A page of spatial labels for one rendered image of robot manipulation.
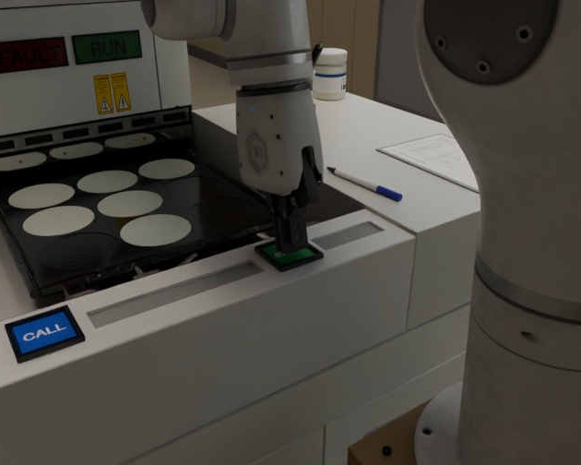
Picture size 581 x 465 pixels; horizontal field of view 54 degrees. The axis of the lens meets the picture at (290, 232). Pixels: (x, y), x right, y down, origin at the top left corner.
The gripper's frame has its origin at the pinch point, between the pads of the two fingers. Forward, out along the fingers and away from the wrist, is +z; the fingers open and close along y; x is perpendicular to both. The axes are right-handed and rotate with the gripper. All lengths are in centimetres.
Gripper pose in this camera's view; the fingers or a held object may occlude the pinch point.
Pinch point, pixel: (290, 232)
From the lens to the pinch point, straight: 62.3
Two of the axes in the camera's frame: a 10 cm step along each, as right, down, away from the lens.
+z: 1.2, 9.5, 3.0
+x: 8.3, -2.6, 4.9
